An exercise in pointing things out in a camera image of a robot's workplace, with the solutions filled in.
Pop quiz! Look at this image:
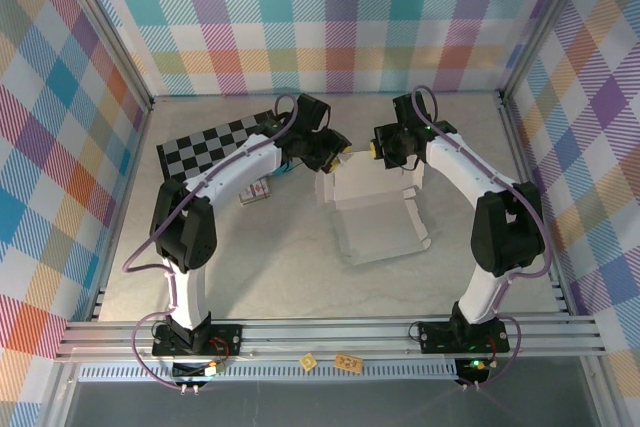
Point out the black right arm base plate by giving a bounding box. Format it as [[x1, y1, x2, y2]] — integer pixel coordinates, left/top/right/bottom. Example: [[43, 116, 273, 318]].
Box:
[[416, 319, 511, 355]]

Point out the aluminium cross rail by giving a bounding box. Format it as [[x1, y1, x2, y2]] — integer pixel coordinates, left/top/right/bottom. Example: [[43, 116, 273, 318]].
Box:
[[54, 314, 609, 363]]

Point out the aluminium frame post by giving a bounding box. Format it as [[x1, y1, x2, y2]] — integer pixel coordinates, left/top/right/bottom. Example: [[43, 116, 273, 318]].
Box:
[[498, 0, 599, 104], [47, 0, 155, 111]]

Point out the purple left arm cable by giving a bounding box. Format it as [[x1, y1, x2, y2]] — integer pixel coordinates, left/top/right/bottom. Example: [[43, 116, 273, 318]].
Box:
[[122, 93, 302, 391]]

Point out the blue and white paper box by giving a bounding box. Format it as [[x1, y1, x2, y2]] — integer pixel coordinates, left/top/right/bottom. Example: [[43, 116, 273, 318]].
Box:
[[314, 149, 433, 266]]

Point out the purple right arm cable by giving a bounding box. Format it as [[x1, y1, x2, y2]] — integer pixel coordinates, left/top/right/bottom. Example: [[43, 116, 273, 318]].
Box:
[[409, 86, 552, 391]]

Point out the black electronics mount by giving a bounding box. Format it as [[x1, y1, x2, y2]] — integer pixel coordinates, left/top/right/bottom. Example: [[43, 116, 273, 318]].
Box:
[[171, 359, 226, 384], [453, 356, 494, 384]]

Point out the slotted grey cable duct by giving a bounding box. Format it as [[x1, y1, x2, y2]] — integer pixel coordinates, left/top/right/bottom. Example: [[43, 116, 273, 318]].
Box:
[[77, 359, 459, 384]]

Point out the orange printed tag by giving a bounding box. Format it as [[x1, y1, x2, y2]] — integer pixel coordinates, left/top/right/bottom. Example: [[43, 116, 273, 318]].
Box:
[[333, 354, 364, 376]]

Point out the black and grey checkerboard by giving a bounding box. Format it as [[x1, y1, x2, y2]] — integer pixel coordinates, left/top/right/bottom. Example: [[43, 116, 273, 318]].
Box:
[[155, 109, 282, 194]]

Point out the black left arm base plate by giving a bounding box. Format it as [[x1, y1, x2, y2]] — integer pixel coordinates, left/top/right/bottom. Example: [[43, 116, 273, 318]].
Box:
[[151, 322, 244, 359]]

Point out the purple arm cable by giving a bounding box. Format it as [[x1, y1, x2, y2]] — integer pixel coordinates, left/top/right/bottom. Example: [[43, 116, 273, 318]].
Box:
[[122, 93, 302, 391], [409, 86, 552, 391]]

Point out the aluminium side rail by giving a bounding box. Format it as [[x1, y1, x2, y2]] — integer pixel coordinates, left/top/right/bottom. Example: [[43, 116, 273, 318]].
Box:
[[88, 104, 157, 322], [497, 96, 574, 316]]

